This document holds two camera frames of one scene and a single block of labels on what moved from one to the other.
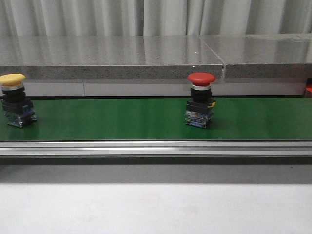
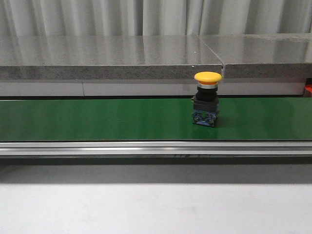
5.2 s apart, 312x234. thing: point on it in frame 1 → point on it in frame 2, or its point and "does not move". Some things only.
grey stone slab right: (263, 55) does not move
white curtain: (27, 18) does not move
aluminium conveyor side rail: (156, 147) does not move
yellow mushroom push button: (18, 109) → (206, 102)
